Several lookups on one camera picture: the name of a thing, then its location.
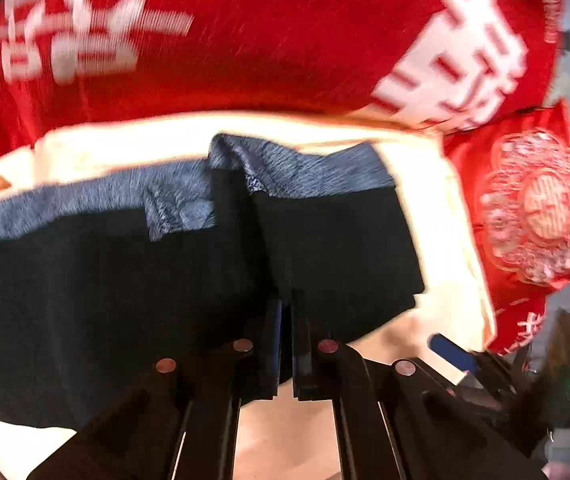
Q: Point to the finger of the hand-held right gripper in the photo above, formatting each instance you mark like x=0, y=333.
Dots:
x=452, y=351

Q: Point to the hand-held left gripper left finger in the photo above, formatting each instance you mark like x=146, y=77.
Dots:
x=274, y=340

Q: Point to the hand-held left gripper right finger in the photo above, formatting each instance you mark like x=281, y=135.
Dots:
x=300, y=345

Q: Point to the black pants with blue stripes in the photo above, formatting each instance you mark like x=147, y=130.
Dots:
x=90, y=285

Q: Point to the cream blanket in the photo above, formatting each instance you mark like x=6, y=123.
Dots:
x=445, y=220

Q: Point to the red embroidered pillow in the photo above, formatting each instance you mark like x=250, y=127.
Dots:
x=530, y=210

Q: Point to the red printed bedspread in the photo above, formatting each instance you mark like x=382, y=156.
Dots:
x=275, y=35

